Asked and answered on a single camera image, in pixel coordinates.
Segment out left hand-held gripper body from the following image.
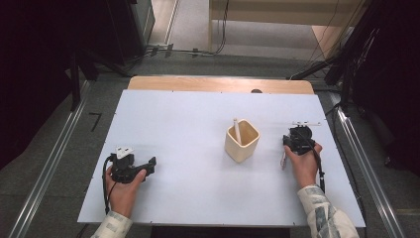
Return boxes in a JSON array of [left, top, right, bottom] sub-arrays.
[[108, 147, 151, 185]]

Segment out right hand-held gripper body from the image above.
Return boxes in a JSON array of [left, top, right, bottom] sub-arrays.
[[289, 121, 322, 157]]

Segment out beige square pen holder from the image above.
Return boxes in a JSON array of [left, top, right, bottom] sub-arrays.
[[224, 118, 262, 164]]

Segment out white pen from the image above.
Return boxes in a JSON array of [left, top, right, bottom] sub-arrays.
[[233, 118, 243, 146]]

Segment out person's left hand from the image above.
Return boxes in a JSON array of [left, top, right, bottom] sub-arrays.
[[104, 166, 148, 219]]

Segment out person's right hand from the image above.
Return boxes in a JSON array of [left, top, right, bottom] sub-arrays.
[[284, 142, 323, 190]]

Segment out white board mat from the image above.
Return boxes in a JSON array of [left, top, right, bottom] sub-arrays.
[[76, 88, 367, 229]]

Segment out black metal stand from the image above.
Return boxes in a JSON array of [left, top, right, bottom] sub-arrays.
[[286, 26, 380, 113], [67, 49, 133, 112]]

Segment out light wooden bench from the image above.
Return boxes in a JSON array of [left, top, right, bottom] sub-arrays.
[[207, 0, 368, 60]]

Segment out dark cabinet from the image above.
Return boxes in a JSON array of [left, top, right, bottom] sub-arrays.
[[105, 0, 157, 65]]

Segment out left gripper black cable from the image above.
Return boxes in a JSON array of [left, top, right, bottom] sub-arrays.
[[102, 157, 118, 216]]

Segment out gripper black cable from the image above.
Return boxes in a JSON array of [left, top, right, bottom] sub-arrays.
[[296, 128, 327, 194], [102, 157, 118, 216]]

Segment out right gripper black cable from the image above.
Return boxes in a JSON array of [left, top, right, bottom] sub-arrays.
[[296, 128, 327, 194]]

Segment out aluminium floor rail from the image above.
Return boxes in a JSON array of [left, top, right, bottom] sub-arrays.
[[8, 80, 92, 238], [328, 92, 407, 238]]

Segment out black floor cables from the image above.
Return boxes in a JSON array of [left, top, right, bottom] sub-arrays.
[[145, 0, 231, 58]]

